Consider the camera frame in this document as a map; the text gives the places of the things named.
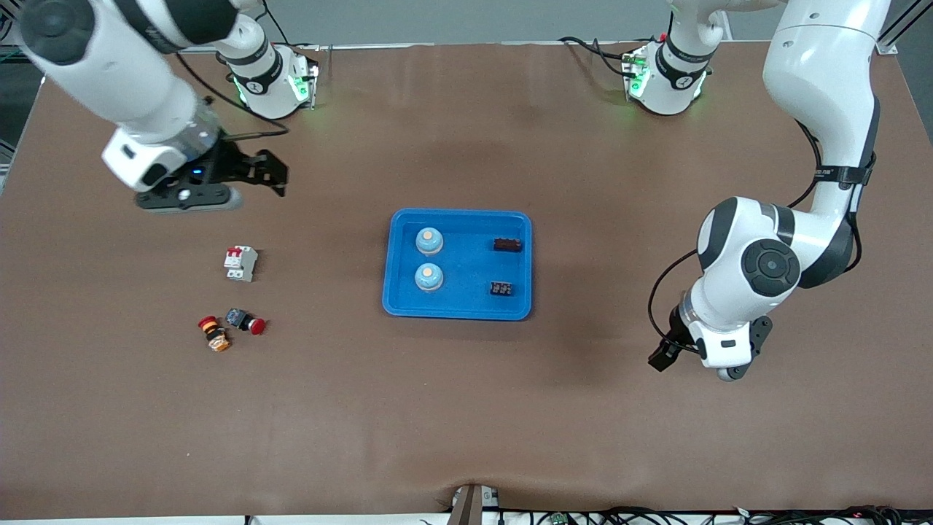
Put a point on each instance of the blue desk bell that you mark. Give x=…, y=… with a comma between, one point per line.
x=428, y=276
x=429, y=240

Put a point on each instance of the blue plastic tray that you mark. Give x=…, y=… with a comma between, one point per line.
x=466, y=292

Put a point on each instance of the metal table edge bracket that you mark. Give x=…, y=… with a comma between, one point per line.
x=466, y=507

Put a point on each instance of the white red circuit breaker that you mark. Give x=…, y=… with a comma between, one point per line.
x=240, y=264

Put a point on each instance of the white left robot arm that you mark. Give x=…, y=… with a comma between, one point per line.
x=824, y=73

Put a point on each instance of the orange red push button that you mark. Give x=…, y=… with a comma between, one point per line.
x=213, y=334

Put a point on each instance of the red emergency stop button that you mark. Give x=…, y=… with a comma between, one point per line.
x=237, y=318

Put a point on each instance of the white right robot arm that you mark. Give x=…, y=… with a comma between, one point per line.
x=109, y=65

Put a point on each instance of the black terminal block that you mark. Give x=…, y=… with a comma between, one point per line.
x=500, y=289

